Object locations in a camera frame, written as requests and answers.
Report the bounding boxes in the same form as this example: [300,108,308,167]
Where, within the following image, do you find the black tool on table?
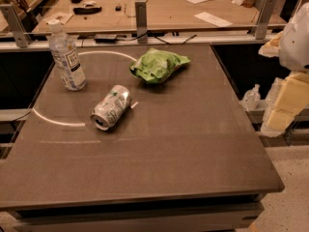
[73,3,102,15]

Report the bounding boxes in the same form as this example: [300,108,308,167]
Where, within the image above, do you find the green chip bag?
[129,48,190,84]

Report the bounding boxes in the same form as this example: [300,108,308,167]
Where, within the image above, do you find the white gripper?
[258,3,309,137]

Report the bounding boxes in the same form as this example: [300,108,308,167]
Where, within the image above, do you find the small black block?
[115,5,122,11]

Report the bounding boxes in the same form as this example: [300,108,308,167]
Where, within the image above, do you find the black power adapter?
[94,34,117,44]

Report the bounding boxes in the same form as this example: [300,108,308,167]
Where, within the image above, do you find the small paper card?
[42,12,73,25]

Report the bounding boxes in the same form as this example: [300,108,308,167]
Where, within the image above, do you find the white paper sheet near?
[195,12,232,27]

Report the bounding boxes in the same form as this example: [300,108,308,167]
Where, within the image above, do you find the left metal bracket post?
[0,4,31,48]

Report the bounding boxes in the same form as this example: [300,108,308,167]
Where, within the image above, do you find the clear plastic water bottle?
[48,19,86,91]

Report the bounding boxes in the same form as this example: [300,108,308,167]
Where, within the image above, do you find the right metal bracket post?
[253,0,277,40]

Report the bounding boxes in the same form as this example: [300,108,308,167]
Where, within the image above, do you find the black cable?
[115,31,198,45]

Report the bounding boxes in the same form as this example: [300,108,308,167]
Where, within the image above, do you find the silver green 7up can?
[91,85,131,131]

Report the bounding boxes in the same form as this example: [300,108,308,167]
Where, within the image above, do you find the metal bracket post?
[253,0,277,40]
[0,4,31,48]
[135,1,148,44]

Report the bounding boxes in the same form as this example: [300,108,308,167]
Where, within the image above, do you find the middle metal bracket post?
[135,1,148,44]

